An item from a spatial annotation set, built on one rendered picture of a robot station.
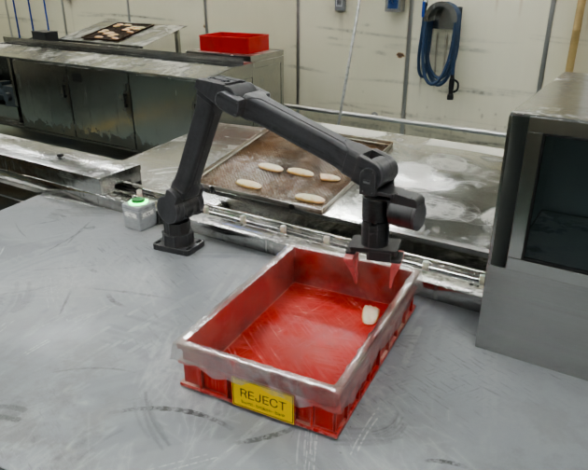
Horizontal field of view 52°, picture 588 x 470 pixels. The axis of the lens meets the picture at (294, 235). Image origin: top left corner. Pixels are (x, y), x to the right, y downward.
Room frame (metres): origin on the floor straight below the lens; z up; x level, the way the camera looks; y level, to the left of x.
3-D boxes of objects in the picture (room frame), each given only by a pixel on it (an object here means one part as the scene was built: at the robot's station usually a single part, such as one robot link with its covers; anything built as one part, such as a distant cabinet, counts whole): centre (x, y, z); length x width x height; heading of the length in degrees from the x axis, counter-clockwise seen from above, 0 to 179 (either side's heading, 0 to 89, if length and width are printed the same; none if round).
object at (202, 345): (1.03, -0.03, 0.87); 0.49 x 0.34 x 0.10; 154
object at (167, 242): (1.51, 0.32, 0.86); 0.12 x 0.09 x 0.08; 66
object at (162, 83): (5.63, 1.58, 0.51); 3.00 x 1.26 x 1.03; 58
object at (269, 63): (5.44, 0.52, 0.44); 0.70 x 0.55 x 0.87; 58
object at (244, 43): (5.44, 0.52, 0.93); 0.51 x 0.36 x 0.13; 62
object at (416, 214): (1.11, -0.20, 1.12); 0.11 x 0.09 x 0.12; 53
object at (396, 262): (1.13, -0.19, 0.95); 0.07 x 0.07 x 0.09; 73
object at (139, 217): (1.66, 0.46, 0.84); 0.08 x 0.08 x 0.11; 58
